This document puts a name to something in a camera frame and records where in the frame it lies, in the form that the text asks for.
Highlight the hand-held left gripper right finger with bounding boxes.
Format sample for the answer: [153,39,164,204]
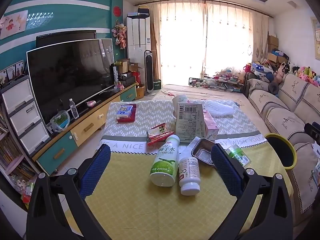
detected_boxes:
[211,144,295,240]

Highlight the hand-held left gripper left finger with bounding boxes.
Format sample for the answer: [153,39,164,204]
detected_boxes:
[26,144,112,240]

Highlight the small clear green bottle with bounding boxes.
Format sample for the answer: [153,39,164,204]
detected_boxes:
[226,145,251,167]

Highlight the black plastic food tray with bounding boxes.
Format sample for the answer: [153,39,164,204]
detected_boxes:
[191,139,216,167]

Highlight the yellow rim black trash bin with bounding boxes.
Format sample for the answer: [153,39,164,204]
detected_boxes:
[264,133,298,172]

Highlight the white red label pill bottle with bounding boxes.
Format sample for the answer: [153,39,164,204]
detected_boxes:
[178,156,201,196]

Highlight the white paper slip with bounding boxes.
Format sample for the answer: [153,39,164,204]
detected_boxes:
[179,144,194,159]

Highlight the pink drink carton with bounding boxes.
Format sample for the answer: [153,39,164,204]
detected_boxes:
[203,110,220,141]

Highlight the beige drink carton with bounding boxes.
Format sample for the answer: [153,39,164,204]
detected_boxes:
[175,102,207,144]

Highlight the white foam fruit net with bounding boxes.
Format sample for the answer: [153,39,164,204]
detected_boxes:
[204,99,237,117]

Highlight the green label drink bottle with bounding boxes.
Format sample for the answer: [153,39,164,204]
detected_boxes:
[150,134,180,187]

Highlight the red snack wrapper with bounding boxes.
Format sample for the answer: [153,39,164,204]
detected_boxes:
[146,122,175,147]

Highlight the white paper cup pink print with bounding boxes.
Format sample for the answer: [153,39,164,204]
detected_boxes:
[172,94,188,105]

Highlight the beige sofa with deer covers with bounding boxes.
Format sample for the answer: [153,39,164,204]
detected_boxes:
[244,74,320,230]

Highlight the teal yellow television cabinet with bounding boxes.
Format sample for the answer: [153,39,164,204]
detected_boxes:
[32,82,138,175]

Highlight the yellow grey patterned tablecloth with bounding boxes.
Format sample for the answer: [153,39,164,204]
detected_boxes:
[62,100,294,240]

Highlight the flat red box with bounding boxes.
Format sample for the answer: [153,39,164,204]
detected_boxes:
[117,104,137,123]

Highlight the pile of plush toys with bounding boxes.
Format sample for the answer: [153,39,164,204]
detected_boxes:
[272,61,320,88]

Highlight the plastic bag with green plant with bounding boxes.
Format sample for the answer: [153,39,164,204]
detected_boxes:
[50,110,70,133]

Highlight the blue card box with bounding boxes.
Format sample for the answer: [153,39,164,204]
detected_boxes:
[116,105,133,119]

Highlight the clear water bottle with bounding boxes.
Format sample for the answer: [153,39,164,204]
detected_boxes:
[69,98,79,119]

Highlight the blue star plush toy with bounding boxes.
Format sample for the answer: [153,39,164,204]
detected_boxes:
[251,62,267,78]

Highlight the row of books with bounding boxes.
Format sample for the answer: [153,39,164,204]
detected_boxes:
[0,102,38,180]

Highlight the white plastic drawer unit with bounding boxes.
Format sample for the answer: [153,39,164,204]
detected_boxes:
[1,75,52,157]

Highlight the glass coffee table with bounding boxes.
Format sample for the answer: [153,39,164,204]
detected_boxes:
[188,75,244,92]

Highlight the stack of cardboard boxes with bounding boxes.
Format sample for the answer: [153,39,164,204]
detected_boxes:
[267,35,288,64]

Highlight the large curved television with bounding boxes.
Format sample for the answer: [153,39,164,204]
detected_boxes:
[26,39,115,125]

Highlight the heap of boxes on cabinet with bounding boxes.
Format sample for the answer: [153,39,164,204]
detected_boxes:
[110,59,144,88]

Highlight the white tower fan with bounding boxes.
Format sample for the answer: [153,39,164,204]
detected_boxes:
[144,50,157,97]

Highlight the sheer beige curtain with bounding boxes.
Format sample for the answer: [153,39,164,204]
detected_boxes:
[147,0,206,87]
[205,1,269,88]

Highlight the row of photo cards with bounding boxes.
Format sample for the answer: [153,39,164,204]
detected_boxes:
[0,60,25,85]

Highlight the hanging artificial flowers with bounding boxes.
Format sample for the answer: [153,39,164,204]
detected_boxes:
[112,20,128,49]

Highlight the white standing air conditioner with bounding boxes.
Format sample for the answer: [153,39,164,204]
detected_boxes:
[126,14,151,65]

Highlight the brown curtain rod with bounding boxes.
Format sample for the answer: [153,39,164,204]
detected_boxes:
[134,0,274,18]

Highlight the framed wall picture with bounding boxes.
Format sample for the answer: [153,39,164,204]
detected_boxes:
[310,17,320,60]

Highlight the cartoon wall poster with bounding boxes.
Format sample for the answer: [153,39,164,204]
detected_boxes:
[0,10,28,40]

